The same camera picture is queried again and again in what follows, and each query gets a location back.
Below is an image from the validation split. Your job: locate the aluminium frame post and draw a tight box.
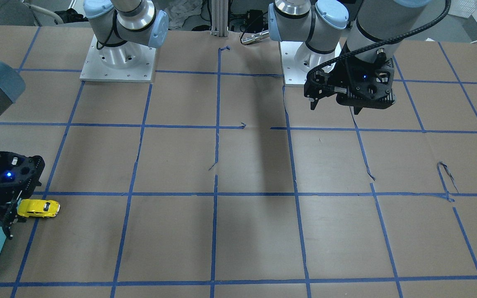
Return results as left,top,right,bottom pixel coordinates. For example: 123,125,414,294
208,0,230,39

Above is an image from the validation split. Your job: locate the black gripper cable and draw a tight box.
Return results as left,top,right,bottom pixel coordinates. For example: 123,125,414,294
307,0,452,81

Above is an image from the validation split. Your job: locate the grey chair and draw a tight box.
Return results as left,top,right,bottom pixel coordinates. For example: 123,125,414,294
0,0,35,26

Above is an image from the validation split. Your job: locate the yellow beetle toy car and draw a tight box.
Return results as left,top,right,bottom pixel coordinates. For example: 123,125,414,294
17,199,60,218

